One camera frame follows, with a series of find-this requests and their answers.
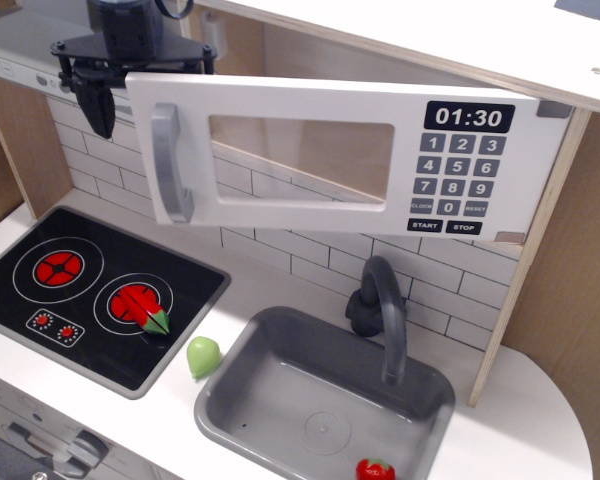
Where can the black toy induction stove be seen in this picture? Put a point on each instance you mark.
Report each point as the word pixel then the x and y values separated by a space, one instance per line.
pixel 59 288

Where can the grey toy range hood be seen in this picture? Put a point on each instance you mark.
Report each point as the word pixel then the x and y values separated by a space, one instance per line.
pixel 26 34

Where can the grey microwave door handle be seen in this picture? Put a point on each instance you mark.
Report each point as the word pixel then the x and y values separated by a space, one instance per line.
pixel 165 130

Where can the wooden toy microwave cabinet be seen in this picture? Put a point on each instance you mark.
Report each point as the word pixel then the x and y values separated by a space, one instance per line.
pixel 529 47

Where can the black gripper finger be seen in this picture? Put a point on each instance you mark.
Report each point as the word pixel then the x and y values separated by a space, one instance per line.
pixel 97 104

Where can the white toy microwave door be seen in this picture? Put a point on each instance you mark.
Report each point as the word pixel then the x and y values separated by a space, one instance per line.
pixel 356 157

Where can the grey plastic toy sink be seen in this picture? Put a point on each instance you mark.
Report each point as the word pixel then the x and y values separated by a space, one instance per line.
pixel 306 399

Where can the dark grey toy faucet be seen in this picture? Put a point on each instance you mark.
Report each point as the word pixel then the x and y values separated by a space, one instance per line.
pixel 377 307

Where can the grey oven door handle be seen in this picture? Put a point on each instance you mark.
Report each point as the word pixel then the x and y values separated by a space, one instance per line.
pixel 73 460

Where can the red toy strawberry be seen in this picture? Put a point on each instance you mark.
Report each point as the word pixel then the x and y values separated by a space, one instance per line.
pixel 374 469

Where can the red green toy chili pepper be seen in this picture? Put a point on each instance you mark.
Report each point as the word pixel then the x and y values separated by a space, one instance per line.
pixel 145 311

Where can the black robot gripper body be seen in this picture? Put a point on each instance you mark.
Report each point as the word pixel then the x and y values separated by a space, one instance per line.
pixel 133 38

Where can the light green toy pear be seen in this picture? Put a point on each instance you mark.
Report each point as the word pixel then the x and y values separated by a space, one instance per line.
pixel 203 357

